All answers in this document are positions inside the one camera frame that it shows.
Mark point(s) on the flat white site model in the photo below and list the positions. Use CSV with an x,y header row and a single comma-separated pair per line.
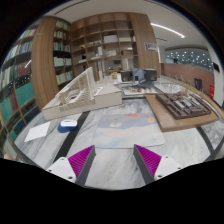
x,y
134,90

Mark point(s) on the grey black building model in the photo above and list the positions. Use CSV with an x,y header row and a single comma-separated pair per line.
x,y
141,75

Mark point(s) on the pastel patterned mouse pad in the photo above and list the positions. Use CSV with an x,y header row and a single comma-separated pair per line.
x,y
122,131

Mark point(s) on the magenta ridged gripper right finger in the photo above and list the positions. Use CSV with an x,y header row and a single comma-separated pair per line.
x,y
153,166

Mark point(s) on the clear acrylic model cover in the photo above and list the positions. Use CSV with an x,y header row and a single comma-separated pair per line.
x,y
167,84

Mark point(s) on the left bookshelf with books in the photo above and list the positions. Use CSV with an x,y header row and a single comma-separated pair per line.
x,y
37,65

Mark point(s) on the white architectural model on base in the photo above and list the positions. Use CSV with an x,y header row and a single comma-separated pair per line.
x,y
83,94

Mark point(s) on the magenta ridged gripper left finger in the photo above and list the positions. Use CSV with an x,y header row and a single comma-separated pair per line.
x,y
75,168

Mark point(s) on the white paper sheet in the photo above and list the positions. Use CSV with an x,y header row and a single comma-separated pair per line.
x,y
37,132

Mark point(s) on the white and blue computer mouse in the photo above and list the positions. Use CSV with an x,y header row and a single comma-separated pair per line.
x,y
67,125

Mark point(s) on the wooden bookshelf wall unit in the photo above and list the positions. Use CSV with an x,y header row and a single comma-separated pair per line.
x,y
113,42

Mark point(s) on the dark brown architectural model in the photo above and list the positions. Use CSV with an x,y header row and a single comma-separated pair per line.
x,y
182,106

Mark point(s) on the light wooden model base board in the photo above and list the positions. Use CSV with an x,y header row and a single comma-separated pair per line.
x,y
168,123

